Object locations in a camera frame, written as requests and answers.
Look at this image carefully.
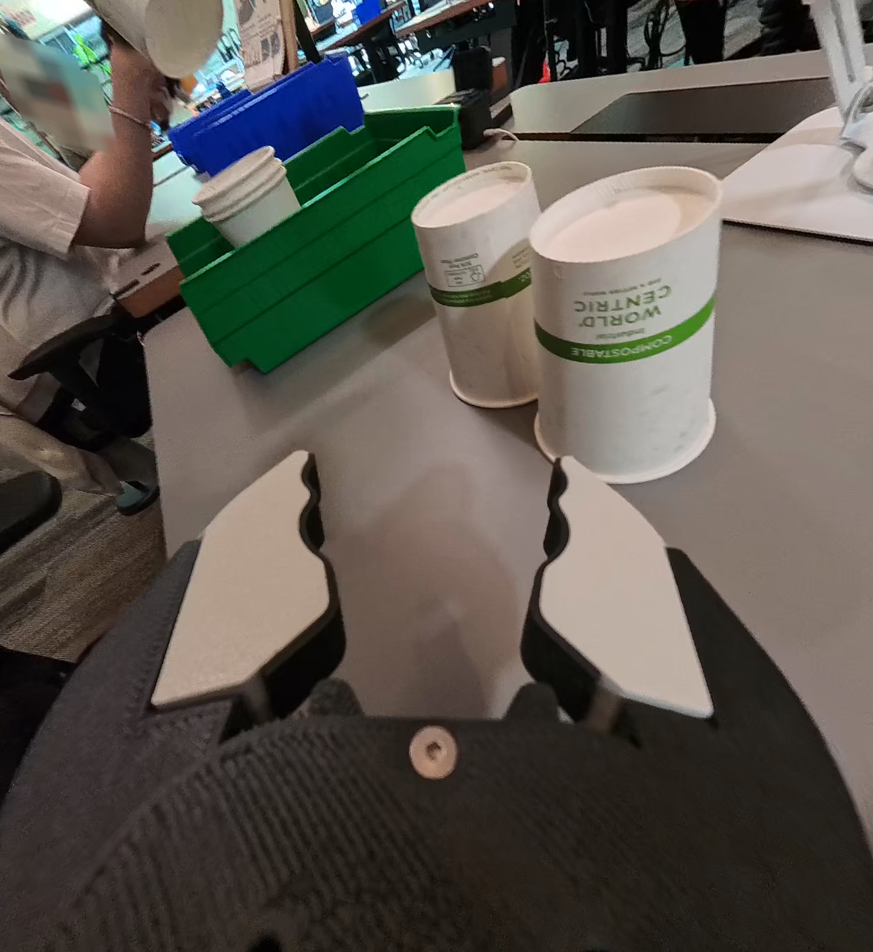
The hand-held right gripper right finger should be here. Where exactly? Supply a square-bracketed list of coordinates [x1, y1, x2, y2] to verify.
[520, 455, 714, 737]

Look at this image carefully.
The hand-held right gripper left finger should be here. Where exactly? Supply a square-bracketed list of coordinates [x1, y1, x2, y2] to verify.
[150, 450, 348, 737]

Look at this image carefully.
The green plastic bin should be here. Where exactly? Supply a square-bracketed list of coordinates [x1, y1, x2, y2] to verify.
[166, 104, 467, 373]

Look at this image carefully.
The stack of cups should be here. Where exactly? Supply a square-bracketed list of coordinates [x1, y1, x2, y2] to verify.
[192, 182, 302, 248]

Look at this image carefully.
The white desk wooden edge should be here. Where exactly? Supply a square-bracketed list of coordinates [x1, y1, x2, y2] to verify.
[113, 137, 210, 319]

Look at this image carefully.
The wooden top desk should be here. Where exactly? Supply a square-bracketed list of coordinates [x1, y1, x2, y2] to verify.
[392, 0, 500, 71]

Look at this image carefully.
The black office chair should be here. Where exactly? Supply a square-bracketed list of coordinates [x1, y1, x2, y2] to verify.
[8, 301, 155, 451]
[0, 469, 63, 589]

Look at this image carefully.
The wooden document stand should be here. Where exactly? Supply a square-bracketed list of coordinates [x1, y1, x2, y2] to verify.
[234, 0, 303, 94]
[722, 0, 873, 248]

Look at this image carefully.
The blue plastic bin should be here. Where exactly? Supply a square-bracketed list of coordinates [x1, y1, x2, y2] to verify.
[243, 56, 366, 161]
[169, 93, 259, 176]

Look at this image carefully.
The black desktop device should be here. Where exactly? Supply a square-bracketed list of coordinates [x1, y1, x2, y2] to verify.
[451, 46, 515, 150]

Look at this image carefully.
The plain white paper cup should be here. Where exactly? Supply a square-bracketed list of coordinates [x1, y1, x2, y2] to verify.
[83, 0, 227, 80]

